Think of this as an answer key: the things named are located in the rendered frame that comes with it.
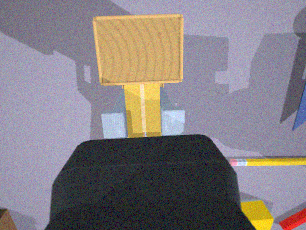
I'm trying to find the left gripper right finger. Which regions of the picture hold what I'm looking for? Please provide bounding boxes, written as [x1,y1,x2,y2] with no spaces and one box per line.
[160,87,185,136]

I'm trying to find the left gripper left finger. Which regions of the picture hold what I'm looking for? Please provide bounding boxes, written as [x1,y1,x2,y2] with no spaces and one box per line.
[101,89,128,139]

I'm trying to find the yellow rectangular block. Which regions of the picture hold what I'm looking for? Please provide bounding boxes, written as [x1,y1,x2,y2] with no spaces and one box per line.
[241,198,274,230]

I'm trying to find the yellow pencil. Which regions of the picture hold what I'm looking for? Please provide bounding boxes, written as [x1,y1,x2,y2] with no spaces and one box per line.
[230,158,306,166]

